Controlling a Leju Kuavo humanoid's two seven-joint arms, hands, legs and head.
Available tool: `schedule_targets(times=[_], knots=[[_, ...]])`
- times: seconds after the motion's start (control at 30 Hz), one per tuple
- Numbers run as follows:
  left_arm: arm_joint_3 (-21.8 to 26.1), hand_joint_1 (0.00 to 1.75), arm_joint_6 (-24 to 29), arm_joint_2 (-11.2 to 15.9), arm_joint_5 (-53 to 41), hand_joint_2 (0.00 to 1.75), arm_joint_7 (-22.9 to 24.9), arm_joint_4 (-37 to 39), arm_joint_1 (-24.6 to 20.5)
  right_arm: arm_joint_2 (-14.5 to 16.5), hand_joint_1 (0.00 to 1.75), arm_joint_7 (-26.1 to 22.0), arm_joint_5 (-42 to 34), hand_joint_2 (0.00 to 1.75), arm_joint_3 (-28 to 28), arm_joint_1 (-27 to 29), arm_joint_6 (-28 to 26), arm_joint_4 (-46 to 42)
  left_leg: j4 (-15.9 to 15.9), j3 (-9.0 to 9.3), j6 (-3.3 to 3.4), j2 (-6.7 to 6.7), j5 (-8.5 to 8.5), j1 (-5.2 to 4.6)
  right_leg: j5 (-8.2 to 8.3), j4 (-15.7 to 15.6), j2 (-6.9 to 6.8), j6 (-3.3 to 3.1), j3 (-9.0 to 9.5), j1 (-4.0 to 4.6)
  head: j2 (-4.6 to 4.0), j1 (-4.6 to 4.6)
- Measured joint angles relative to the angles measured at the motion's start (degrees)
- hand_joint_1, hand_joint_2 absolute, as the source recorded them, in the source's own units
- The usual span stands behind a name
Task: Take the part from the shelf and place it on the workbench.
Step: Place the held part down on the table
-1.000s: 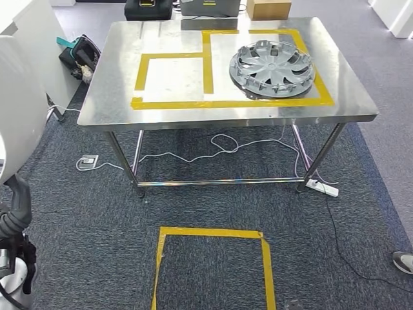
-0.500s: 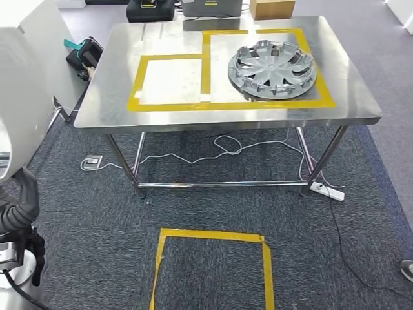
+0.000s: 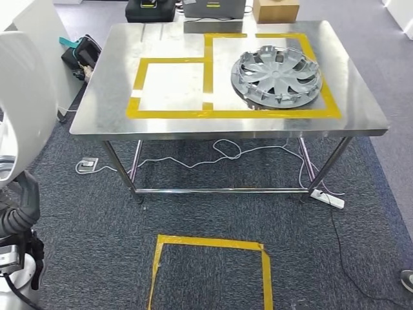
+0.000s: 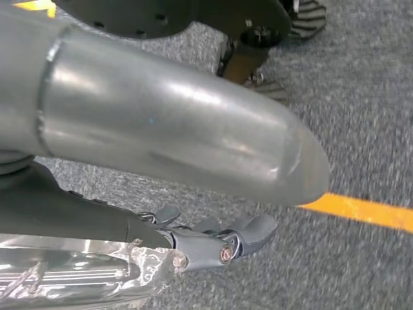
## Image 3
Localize grey plastic wheel hubcap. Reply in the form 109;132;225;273
230;45;323;110

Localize grey laptop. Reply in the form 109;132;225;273
182;0;246;20

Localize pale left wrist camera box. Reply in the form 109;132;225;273
0;243;20;274

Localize brown cardboard box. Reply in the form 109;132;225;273
252;0;301;25

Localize black bag teal strap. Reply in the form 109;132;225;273
59;34;102;83

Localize stainless steel workbench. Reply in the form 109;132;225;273
69;19;390;205

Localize yellow table tape outline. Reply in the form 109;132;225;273
124;32;343;121

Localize white power strip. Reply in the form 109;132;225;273
311;189;345;210

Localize person's foot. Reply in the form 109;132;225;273
400;269;413;295

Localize black floor cable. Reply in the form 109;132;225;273
329;204;413;300

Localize black carry case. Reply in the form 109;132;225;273
124;0;176;23

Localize white floor cable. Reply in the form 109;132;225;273
75;138;346;198

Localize floor power socket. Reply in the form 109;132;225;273
77;157;99;173

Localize white cabinet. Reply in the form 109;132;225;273
382;0;413;41
0;0;83;123

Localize white plastic car part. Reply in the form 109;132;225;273
0;30;60;189

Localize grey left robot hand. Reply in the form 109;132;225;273
0;156;41;229

